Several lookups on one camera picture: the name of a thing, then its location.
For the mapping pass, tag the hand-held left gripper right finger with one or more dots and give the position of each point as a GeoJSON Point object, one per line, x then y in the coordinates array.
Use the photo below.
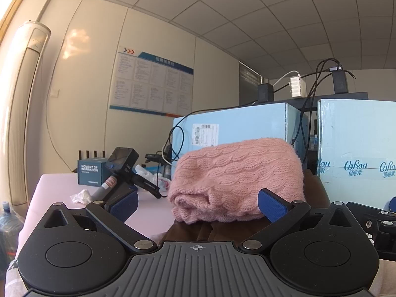
{"type": "Point", "coordinates": [273, 205]}

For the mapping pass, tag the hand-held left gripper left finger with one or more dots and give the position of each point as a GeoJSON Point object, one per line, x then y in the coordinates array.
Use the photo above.
{"type": "Point", "coordinates": [125, 204]}

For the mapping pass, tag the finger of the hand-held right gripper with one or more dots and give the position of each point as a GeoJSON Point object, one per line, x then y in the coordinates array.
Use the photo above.
{"type": "Point", "coordinates": [385, 235]}
{"type": "Point", "coordinates": [371, 208]}

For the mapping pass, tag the pink knitted sweater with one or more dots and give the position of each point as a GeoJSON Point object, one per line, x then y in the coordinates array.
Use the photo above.
{"type": "Point", "coordinates": [229, 173]}

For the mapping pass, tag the white plastic bag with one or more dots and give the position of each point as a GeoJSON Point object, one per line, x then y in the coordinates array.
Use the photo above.
{"type": "Point", "coordinates": [148, 176]}

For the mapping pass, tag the crumpled white tissue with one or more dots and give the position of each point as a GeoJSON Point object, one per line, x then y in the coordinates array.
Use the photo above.
{"type": "Point", "coordinates": [82, 196]}

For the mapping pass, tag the dark blue small box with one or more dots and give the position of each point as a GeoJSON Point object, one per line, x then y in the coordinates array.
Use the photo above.
{"type": "Point", "coordinates": [91, 173]}

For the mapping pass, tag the black router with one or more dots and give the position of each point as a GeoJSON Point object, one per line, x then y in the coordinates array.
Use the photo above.
{"type": "Point", "coordinates": [87, 154]}

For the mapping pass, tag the light blue printed box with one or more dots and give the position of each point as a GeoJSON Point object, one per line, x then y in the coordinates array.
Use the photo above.
{"type": "Point", "coordinates": [355, 136]}

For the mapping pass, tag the brown garment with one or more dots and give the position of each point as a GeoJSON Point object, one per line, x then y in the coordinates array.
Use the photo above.
{"type": "Point", "coordinates": [201, 230]}

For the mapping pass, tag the light blue box shipping label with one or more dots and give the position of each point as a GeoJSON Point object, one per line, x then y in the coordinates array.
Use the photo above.
{"type": "Point", "coordinates": [247, 123]}

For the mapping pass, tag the black charger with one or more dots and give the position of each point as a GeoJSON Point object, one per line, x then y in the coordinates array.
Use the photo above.
{"type": "Point", "coordinates": [339, 83]}
{"type": "Point", "coordinates": [265, 92]}

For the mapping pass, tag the large water jug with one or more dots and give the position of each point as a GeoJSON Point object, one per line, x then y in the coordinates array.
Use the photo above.
{"type": "Point", "coordinates": [9, 232]}

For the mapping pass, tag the white power adapter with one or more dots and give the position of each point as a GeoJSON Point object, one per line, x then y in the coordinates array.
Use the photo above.
{"type": "Point", "coordinates": [297, 87]}

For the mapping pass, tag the grey window blind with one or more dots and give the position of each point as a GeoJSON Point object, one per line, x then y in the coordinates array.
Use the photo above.
{"type": "Point", "coordinates": [249, 83]}

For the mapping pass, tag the white standing air conditioner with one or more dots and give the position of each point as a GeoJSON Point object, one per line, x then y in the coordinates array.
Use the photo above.
{"type": "Point", "coordinates": [27, 99]}

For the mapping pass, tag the black handheld camera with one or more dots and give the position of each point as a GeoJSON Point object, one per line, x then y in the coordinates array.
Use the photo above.
{"type": "Point", "coordinates": [122, 161]}

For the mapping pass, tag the wall poster chart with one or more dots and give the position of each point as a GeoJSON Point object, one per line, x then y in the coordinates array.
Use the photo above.
{"type": "Point", "coordinates": [148, 83]}

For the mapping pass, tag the white wall switch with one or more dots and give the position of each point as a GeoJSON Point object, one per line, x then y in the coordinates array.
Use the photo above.
{"type": "Point", "coordinates": [54, 93]}

